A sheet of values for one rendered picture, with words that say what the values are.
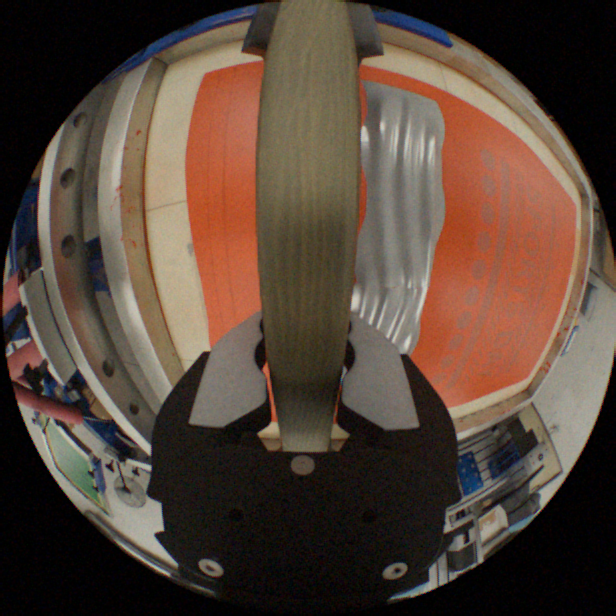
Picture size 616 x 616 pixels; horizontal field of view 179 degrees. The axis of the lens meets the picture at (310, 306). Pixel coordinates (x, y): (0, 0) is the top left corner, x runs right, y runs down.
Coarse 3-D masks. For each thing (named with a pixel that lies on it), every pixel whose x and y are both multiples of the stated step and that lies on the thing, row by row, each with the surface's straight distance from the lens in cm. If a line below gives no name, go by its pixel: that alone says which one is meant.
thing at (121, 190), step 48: (192, 48) 27; (432, 48) 26; (144, 96) 24; (528, 96) 37; (144, 144) 23; (144, 192) 22; (144, 240) 22; (144, 288) 22; (576, 288) 58; (144, 336) 22
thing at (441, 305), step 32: (224, 288) 19; (256, 288) 18; (416, 288) 20; (448, 288) 22; (224, 320) 21; (448, 320) 24; (544, 320) 46; (416, 352) 25; (480, 384) 39; (512, 384) 53
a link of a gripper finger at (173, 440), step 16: (208, 352) 10; (192, 368) 9; (176, 384) 9; (192, 384) 9; (176, 400) 8; (192, 400) 8; (160, 416) 8; (176, 416) 8; (160, 432) 8; (176, 432) 8; (192, 432) 7; (208, 432) 7; (224, 432) 7; (160, 448) 8; (176, 448) 7; (192, 448) 7; (208, 448) 7; (160, 464) 7; (176, 464) 7; (160, 480) 7; (160, 496) 7; (240, 512) 7
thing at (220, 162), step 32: (256, 64) 22; (224, 96) 20; (256, 96) 19; (448, 96) 24; (192, 128) 20; (224, 128) 19; (256, 128) 18; (448, 128) 22; (480, 128) 26; (192, 160) 19; (224, 160) 18; (448, 160) 21; (512, 160) 29; (192, 192) 19; (224, 192) 18; (448, 192) 20; (544, 192) 36; (192, 224) 19; (224, 224) 18; (448, 224) 20; (576, 224) 55; (224, 256) 18; (256, 256) 17; (448, 256) 21
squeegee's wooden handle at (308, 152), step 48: (288, 0) 12; (336, 0) 12; (288, 48) 8; (336, 48) 8; (288, 96) 7; (336, 96) 7; (288, 144) 6; (336, 144) 6; (288, 192) 6; (336, 192) 6; (288, 240) 6; (336, 240) 6; (288, 288) 6; (336, 288) 6; (288, 336) 7; (336, 336) 7; (288, 384) 9; (336, 384) 9; (288, 432) 12
